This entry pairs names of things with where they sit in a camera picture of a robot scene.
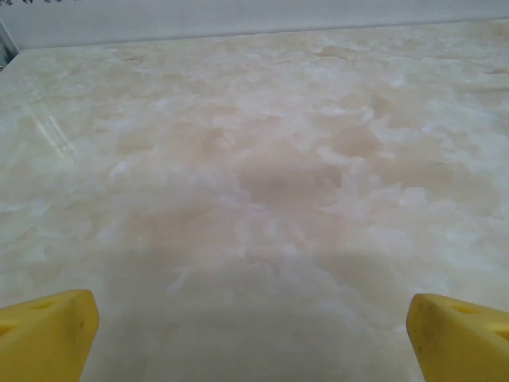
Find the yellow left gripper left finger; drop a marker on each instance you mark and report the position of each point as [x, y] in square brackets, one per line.
[43, 338]

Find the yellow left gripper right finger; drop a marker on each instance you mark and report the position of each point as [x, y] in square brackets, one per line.
[461, 342]

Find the aluminium frame post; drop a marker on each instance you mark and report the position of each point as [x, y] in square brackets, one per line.
[6, 44]

